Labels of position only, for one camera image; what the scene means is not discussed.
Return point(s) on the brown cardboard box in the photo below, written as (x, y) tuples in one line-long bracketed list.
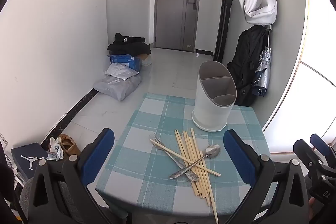
[(144, 56)]

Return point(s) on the teal plaid tablecloth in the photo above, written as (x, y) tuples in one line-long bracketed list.
[(147, 166)]

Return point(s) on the metal fork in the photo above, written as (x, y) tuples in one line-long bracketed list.
[(193, 176), (157, 144)]

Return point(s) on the silver folded umbrella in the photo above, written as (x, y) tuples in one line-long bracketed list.
[(262, 74)]

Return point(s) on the white plastic parcel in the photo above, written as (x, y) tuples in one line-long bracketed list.
[(120, 70)]

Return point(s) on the blue cardboard box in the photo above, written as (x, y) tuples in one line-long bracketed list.
[(126, 61)]

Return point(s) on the dark blue shoe box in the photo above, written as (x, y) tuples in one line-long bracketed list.
[(26, 158)]

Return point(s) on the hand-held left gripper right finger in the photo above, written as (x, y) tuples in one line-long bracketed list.
[(240, 153)]

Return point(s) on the white printed sock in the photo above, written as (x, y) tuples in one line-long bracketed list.
[(56, 150)]

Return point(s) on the white utensil holder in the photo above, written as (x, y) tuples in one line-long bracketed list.
[(210, 108)]

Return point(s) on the metal spoon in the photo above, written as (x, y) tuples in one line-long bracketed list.
[(213, 151)]

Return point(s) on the grey door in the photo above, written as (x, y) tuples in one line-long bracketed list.
[(173, 8)]

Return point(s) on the black clothing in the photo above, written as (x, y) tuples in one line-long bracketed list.
[(128, 47)]

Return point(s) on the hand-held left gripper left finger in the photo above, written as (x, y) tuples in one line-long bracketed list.
[(98, 153)]

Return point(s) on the brown shoe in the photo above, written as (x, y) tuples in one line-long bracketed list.
[(69, 146)]

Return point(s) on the black framed door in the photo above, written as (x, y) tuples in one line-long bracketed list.
[(223, 29)]

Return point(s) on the black backpack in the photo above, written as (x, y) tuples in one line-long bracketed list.
[(246, 61)]

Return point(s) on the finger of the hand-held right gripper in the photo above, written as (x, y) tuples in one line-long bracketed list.
[(319, 142), (304, 148)]

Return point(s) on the pile of wooden chopsticks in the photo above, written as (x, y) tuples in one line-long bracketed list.
[(200, 187)]

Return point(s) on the grey plastic parcel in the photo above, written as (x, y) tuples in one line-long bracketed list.
[(115, 87)]

